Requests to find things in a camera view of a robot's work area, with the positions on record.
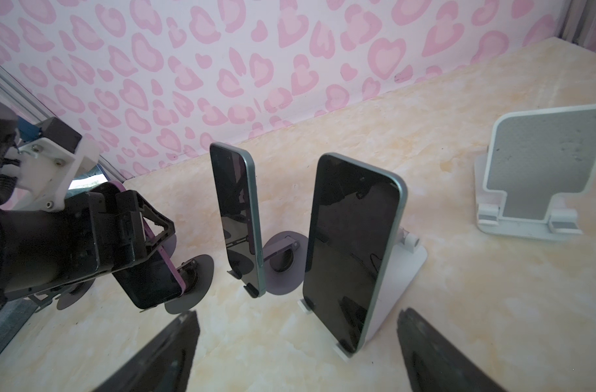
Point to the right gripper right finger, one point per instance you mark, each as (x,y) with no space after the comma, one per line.
(433,363)

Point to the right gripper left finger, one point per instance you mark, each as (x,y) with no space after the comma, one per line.
(164,364)

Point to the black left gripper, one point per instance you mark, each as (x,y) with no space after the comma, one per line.
(96,234)

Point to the purple phone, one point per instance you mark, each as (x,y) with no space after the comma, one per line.
(149,283)

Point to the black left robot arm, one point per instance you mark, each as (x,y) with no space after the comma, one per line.
(9,173)

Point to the front left round stand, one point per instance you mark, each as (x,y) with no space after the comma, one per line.
(73,294)

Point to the back left round stand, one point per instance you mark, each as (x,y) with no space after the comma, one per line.
(197,273)

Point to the centre right white stand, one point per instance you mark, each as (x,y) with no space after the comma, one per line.
(401,269)

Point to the white stand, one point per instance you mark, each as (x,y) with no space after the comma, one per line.
(534,161)
(401,269)

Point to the green phone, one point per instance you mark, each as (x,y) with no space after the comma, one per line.
(235,184)
(356,214)

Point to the centre round black stand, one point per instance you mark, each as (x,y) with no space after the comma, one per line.
(284,264)

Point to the centre right green phone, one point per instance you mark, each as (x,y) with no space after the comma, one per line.
(356,214)

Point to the far right white stand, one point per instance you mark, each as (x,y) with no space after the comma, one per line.
(534,161)

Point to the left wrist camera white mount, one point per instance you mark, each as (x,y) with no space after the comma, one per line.
(52,154)

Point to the right corner aluminium post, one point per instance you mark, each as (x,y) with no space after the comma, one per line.
(578,21)

